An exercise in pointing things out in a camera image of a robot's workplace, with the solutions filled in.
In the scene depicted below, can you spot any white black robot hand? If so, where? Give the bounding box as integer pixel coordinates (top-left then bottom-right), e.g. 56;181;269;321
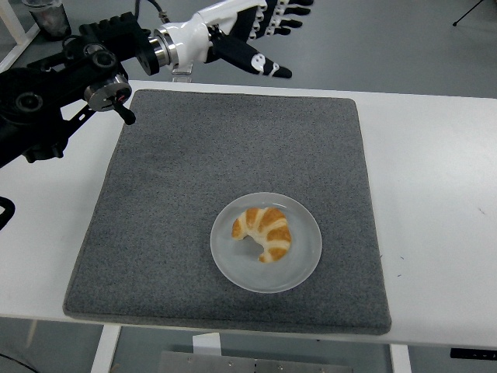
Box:
170;0;314;80

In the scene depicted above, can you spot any golden croissant bread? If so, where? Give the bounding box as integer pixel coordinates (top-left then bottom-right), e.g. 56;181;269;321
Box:
231;207;292;264

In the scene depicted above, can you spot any pale grey round plate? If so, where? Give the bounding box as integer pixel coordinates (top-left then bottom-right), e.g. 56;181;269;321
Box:
210;191;323;295

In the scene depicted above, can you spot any grey metal plate with screws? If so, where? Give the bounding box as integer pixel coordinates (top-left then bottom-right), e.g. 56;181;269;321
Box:
158;350;354;373

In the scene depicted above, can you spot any small clear floor box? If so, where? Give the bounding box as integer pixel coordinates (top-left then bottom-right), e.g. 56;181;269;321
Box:
172;64;194;83

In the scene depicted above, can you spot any grey speckled square mat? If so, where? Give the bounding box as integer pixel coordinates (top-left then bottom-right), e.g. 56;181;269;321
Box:
62;89;392;335

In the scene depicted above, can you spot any dark translucent plastic cup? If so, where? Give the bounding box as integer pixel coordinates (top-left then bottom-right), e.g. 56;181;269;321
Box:
22;0;73;42

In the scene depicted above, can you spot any black tripod leg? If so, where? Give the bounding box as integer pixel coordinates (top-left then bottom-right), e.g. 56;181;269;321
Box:
452;0;497;27

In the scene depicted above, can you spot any white table leg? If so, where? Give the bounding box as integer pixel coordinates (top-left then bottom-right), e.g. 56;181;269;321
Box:
90;324;122;373
389;343;412;373

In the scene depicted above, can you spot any black table control panel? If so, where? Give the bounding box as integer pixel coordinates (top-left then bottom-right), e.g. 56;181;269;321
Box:
450;347;497;360

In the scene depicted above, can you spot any white metal furniture frame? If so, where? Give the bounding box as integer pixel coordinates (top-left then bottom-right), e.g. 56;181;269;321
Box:
0;0;41;75

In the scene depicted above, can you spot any thick black cable loop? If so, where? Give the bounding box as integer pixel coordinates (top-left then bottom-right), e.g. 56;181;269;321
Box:
0;196;17;231

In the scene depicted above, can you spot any white bracket under table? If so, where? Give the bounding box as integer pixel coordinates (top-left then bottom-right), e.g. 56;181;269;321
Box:
192;333;222;357

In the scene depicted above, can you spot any thin black floor cable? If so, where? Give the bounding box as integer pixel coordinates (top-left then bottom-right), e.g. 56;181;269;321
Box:
0;351;36;373

